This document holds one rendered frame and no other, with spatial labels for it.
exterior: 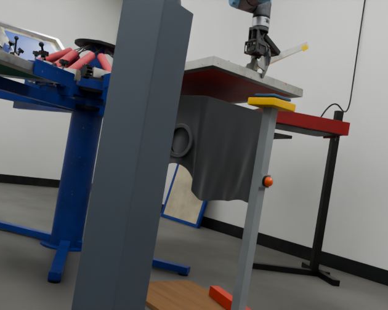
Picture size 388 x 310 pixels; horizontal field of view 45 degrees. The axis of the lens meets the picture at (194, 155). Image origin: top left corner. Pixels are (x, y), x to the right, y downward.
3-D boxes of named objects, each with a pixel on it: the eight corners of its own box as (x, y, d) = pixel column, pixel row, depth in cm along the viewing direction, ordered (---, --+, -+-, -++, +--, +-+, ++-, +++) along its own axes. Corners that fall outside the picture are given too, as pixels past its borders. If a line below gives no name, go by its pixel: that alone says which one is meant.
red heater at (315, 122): (316, 138, 365) (319, 123, 365) (348, 138, 320) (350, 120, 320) (242, 125, 353) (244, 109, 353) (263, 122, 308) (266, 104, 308)
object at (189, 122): (202, 184, 198) (217, 99, 198) (187, 182, 192) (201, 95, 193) (140, 170, 232) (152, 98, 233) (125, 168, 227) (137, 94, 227)
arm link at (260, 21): (260, 24, 207) (274, 20, 201) (258, 34, 207) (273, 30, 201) (248, 18, 202) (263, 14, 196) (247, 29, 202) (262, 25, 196)
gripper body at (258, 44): (242, 55, 200) (245, 27, 201) (256, 60, 206) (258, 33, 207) (257, 52, 194) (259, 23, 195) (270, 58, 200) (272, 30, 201)
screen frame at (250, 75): (302, 97, 219) (303, 89, 219) (212, 64, 180) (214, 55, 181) (189, 108, 277) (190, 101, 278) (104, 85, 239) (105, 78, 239)
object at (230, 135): (260, 206, 220) (275, 115, 221) (188, 200, 191) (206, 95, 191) (255, 205, 223) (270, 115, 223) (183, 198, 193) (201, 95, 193)
